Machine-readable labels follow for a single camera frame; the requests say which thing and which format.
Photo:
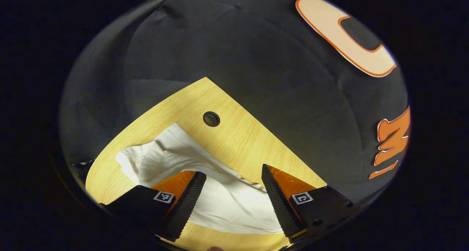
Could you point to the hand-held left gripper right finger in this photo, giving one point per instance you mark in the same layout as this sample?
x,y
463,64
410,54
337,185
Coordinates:
x,y
276,203

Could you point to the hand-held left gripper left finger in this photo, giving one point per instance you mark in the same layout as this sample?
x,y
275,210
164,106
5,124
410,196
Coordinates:
x,y
190,203

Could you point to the white jeans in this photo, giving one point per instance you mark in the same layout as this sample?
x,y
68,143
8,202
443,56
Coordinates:
x,y
227,203

